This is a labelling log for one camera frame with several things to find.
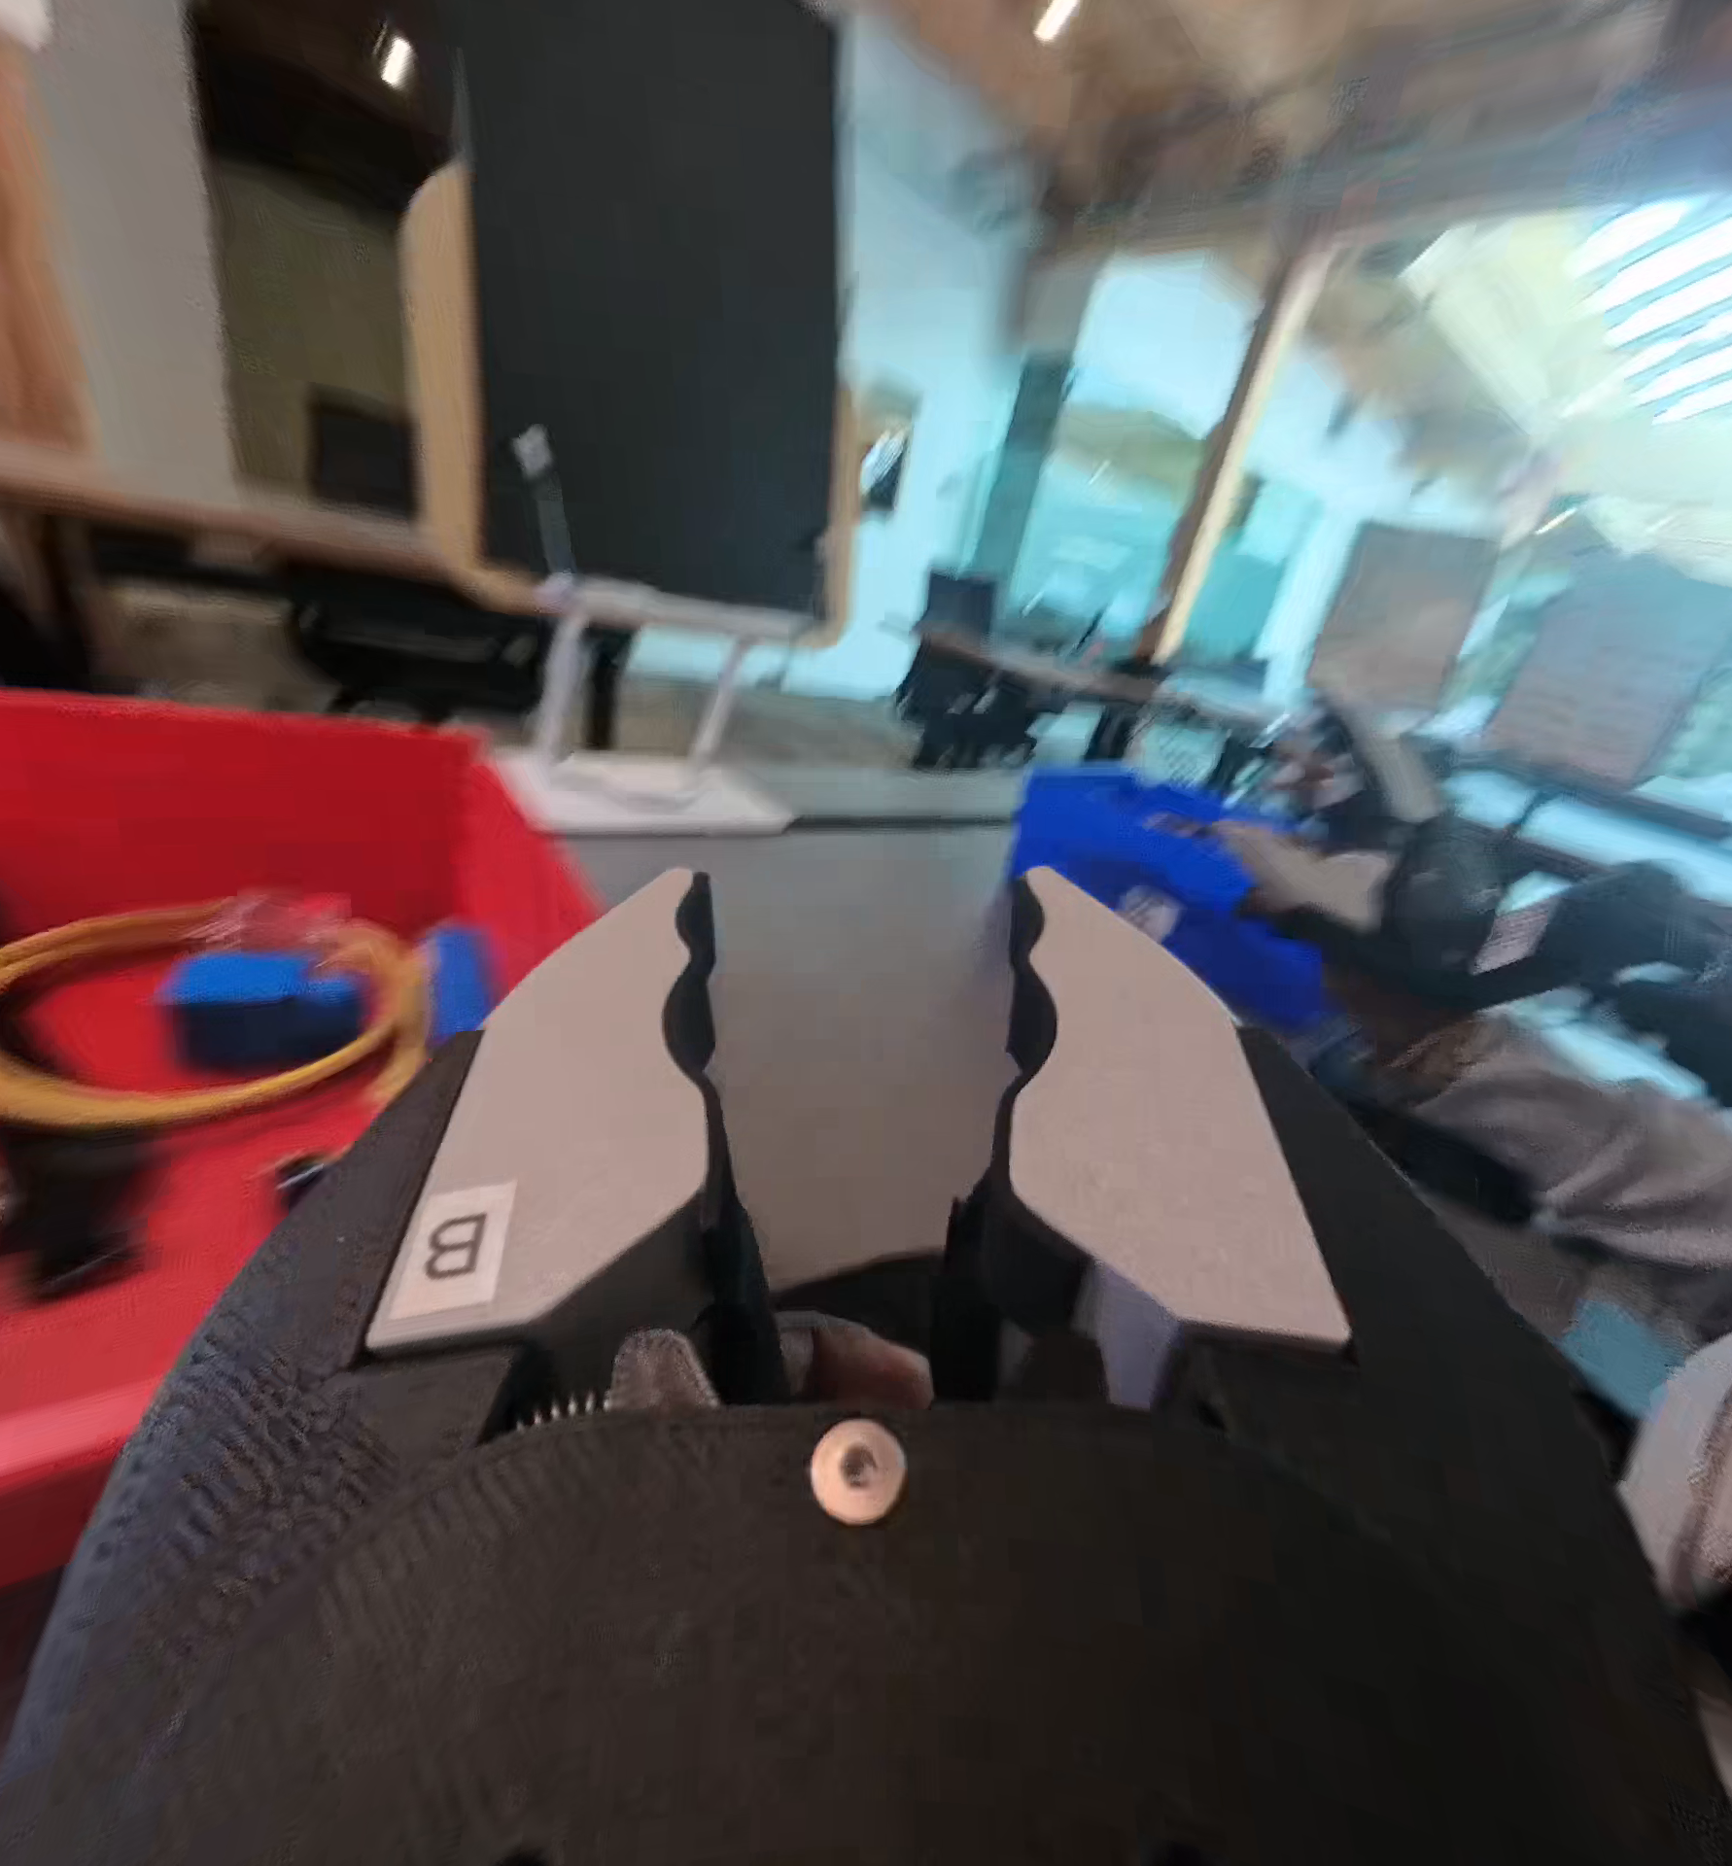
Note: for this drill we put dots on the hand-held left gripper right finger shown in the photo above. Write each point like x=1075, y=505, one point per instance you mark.
x=1174, y=1181

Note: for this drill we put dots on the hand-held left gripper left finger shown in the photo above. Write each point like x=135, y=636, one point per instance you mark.
x=563, y=1165

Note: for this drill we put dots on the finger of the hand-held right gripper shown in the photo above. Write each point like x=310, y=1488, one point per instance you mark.
x=1318, y=883

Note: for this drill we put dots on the blue plastic bin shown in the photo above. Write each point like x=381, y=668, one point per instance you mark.
x=1174, y=874

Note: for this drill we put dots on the blue square plastic tube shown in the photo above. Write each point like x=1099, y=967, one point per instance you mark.
x=260, y=1007

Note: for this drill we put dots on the red plastic bin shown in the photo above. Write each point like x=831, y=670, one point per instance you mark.
x=107, y=788

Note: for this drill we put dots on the wooden office desk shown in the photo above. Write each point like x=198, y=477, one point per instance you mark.
x=1043, y=677

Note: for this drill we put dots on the person's right hand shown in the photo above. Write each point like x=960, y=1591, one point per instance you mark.
x=1407, y=1042

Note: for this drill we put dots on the person's left hand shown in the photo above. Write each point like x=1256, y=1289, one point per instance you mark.
x=868, y=1362

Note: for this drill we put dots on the small blue plastic block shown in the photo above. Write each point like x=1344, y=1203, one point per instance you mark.
x=456, y=976

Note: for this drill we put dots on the whiteboard on stand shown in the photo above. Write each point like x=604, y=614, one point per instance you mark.
x=1400, y=614
x=1624, y=670

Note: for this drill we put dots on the white stand base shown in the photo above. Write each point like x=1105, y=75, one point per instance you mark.
x=649, y=796

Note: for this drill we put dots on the small black object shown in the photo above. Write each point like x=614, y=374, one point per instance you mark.
x=71, y=1208

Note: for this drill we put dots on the white bar with thin antenna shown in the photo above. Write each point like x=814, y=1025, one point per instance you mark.
x=694, y=614

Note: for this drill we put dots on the phone icon door sign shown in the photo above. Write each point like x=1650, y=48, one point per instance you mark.
x=881, y=466

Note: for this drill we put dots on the large black tilted board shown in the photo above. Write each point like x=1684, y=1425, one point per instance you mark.
x=649, y=294

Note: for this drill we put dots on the wooden support post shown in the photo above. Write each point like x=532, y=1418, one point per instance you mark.
x=1230, y=438

